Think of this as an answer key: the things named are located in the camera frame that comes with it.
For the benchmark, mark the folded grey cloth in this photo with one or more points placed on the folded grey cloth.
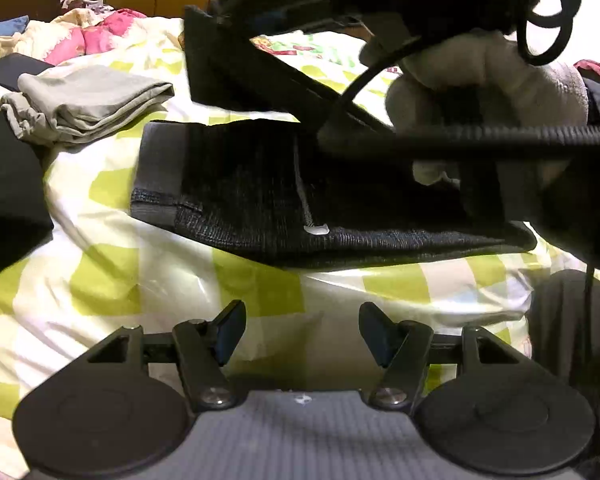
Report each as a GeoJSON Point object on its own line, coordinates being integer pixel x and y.
{"type": "Point", "coordinates": [90, 100]}

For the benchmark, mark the blue pillow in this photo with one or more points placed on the blue pillow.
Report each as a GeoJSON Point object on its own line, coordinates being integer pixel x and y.
{"type": "Point", "coordinates": [2, 26]}

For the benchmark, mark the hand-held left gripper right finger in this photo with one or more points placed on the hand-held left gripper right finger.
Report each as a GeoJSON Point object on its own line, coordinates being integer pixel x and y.
{"type": "Point", "coordinates": [377, 335]}

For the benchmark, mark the person's right hand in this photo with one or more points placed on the person's right hand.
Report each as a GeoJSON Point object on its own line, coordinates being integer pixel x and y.
{"type": "Point", "coordinates": [480, 67]}

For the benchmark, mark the flat black box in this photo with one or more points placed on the flat black box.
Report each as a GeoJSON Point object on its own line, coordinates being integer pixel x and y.
{"type": "Point", "coordinates": [10, 70]}

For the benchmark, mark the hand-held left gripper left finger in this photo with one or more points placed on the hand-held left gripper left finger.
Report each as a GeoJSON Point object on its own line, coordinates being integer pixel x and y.
{"type": "Point", "coordinates": [228, 332]}

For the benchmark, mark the green checked printed quilt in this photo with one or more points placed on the green checked printed quilt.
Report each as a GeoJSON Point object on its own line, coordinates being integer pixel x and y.
{"type": "Point", "coordinates": [130, 270]}

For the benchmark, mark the black cloth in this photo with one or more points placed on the black cloth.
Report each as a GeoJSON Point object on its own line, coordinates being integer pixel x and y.
{"type": "Point", "coordinates": [7, 190]}

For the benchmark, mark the dark grey plaid pants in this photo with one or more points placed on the dark grey plaid pants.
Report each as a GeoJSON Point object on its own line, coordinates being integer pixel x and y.
{"type": "Point", "coordinates": [250, 190]}

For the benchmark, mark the person's leg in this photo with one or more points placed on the person's leg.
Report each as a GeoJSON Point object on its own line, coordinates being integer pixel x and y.
{"type": "Point", "coordinates": [560, 320]}

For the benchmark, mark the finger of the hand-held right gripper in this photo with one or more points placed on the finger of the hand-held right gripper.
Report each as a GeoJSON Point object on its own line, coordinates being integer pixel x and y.
{"type": "Point", "coordinates": [230, 65]}

